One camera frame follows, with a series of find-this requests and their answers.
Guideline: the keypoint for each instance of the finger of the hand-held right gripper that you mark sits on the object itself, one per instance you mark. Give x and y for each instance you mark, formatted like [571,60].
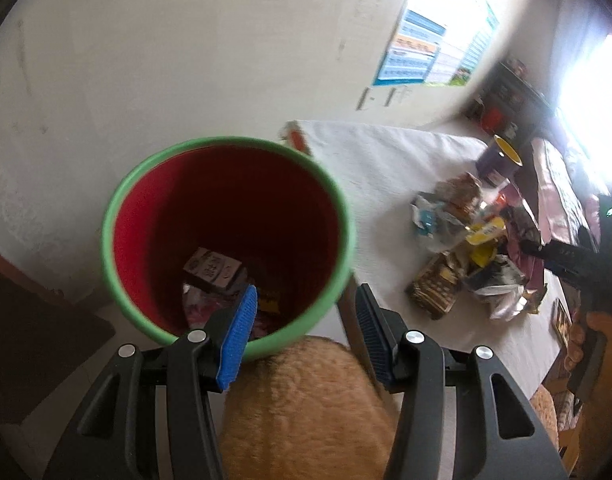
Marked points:
[535,250]

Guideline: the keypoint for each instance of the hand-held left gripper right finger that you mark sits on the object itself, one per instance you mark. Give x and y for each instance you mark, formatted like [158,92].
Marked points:
[373,340]

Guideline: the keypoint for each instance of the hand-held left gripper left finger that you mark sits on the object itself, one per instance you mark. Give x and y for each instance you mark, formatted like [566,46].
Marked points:
[241,330]

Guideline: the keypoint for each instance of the pink wrapper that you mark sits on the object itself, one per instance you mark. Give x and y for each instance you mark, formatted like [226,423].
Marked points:
[206,310]

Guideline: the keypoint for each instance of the yellow medicine box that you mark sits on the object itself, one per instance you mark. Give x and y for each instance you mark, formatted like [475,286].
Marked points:
[485,234]

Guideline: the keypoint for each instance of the dark printed carton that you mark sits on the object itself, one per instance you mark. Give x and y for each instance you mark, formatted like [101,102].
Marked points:
[211,267]

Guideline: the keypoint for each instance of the pile of mixed wrappers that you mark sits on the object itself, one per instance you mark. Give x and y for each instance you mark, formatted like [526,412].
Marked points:
[438,285]

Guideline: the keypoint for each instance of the red bin with green rim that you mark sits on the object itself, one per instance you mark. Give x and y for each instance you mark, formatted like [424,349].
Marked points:
[186,200]

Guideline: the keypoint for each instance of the pink bed blanket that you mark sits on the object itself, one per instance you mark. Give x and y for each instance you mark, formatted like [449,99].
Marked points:
[560,195]

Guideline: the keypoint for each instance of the smartphone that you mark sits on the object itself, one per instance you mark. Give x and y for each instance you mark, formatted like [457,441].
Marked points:
[560,322]

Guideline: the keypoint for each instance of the purple mug with yellow inside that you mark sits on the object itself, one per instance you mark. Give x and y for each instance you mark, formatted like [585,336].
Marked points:
[495,160]

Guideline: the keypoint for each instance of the red container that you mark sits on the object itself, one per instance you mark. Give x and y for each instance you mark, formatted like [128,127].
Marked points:
[491,119]

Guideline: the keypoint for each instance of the white tablecloth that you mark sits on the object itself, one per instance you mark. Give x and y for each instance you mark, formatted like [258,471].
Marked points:
[385,200]

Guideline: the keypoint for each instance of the dark shelf unit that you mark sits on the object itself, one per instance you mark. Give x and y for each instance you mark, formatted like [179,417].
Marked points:
[515,95]

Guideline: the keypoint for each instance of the bright window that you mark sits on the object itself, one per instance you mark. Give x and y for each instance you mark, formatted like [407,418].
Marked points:
[595,90]

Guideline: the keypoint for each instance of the wooden stool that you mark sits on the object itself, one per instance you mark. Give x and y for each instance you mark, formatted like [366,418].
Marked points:
[570,440]

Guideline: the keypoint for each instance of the orange and white packet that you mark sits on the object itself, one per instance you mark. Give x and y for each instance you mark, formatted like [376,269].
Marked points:
[296,137]

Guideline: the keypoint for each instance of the wall poster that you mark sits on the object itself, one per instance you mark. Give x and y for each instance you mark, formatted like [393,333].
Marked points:
[415,45]

